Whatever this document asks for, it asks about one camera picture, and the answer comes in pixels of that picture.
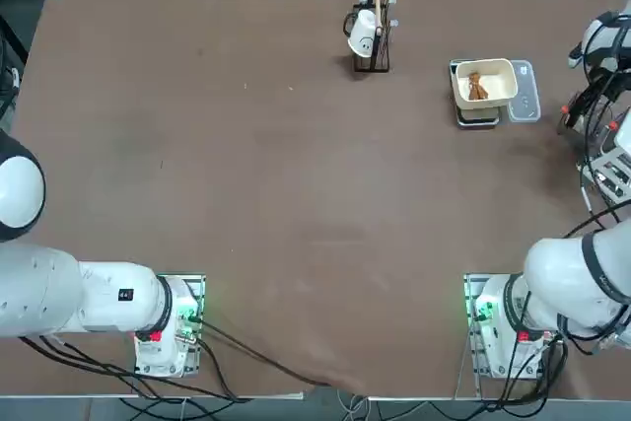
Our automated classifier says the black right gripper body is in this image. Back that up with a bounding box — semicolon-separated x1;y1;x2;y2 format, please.
588;67;624;100

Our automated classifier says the brown toy chicken drumstick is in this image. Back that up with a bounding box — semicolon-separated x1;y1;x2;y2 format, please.
466;70;490;101

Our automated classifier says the silver digital kitchen scale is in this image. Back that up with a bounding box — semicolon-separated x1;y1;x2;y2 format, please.
448;59;502;130

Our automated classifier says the clear plastic lid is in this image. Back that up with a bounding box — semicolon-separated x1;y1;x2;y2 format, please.
506;59;542;123

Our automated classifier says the cream rectangular container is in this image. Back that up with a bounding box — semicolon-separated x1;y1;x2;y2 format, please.
454;57;519;111

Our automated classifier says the white mug with black handle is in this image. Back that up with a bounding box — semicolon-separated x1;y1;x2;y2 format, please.
343;8;384;58

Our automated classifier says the black cable across table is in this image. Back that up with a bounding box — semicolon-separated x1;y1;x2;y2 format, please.
194;315;329;387

